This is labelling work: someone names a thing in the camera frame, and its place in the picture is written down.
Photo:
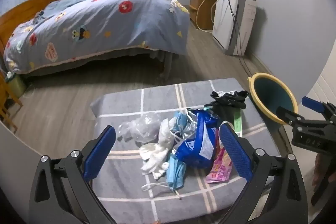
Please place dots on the wooden cabinet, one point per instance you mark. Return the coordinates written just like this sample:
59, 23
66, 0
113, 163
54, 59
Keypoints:
207, 11

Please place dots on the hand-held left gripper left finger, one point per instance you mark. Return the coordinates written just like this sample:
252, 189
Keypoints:
99, 153

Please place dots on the wooden bed headboard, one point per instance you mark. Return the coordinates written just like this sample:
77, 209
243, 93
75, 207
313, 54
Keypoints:
15, 14

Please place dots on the person's right hand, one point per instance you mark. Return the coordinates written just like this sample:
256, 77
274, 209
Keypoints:
319, 169

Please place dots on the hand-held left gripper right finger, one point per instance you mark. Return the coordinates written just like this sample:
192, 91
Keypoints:
235, 150

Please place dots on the green storage box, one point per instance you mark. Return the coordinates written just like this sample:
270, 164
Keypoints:
17, 86

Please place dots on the grey checked blanket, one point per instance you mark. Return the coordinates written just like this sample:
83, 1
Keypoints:
126, 108

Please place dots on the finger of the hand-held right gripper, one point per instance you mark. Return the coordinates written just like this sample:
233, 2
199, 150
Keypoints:
287, 115
312, 104

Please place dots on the blue face mask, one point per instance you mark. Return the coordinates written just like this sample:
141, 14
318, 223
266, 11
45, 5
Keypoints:
176, 171
181, 121

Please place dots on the wooden chair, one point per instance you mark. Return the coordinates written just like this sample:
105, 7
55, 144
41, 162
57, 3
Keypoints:
5, 108

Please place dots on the clear plastic bag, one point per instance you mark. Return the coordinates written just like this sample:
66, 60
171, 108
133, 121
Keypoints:
141, 127

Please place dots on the white tissue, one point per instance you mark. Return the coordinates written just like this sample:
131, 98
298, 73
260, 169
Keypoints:
166, 134
155, 158

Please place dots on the blue snack packet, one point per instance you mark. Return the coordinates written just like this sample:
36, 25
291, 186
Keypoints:
197, 145

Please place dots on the pink packet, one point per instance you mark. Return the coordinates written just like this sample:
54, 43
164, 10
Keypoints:
220, 169

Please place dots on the white air purifier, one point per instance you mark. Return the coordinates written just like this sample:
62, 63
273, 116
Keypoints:
223, 24

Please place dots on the teal trash bin yellow rim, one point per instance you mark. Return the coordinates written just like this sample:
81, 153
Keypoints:
270, 92

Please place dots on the bed with cartoon duvet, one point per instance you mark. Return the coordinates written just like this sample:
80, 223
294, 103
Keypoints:
105, 24

